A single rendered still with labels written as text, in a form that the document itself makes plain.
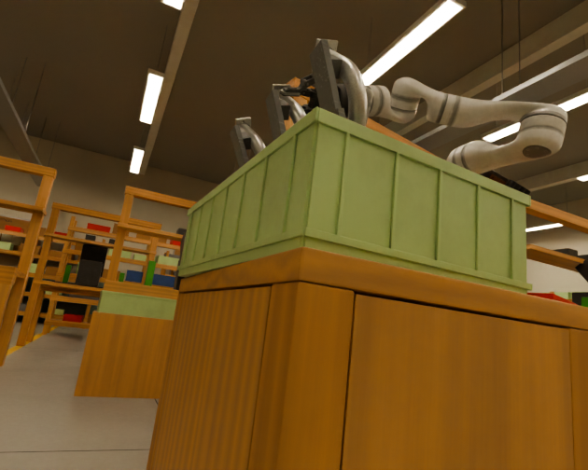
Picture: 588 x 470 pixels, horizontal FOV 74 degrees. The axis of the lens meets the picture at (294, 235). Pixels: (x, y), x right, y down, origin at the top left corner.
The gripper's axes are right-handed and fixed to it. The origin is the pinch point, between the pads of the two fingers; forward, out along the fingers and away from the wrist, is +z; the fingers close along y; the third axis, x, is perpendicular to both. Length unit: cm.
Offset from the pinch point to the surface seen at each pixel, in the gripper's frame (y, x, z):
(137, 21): -80, -582, -31
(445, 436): -17, 64, 6
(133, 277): -533, -557, 21
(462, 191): 0.8, 41.9, -9.1
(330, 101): 7.5, 22.6, 3.7
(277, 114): 0.0, 7.2, 5.5
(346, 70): 11.5, 19.8, 0.1
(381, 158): 5.8, 39.2, 5.1
